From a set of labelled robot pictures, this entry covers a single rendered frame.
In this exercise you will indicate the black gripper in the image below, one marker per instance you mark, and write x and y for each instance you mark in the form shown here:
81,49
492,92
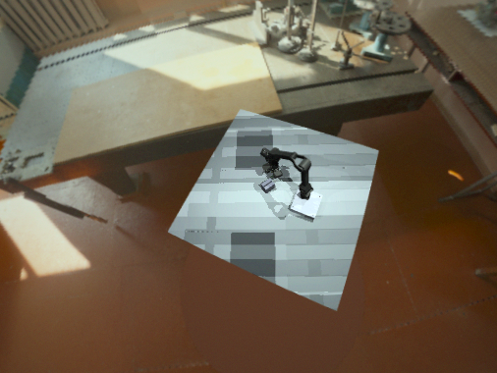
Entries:
276,172

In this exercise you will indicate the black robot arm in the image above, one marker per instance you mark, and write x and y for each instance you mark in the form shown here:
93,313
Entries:
275,155

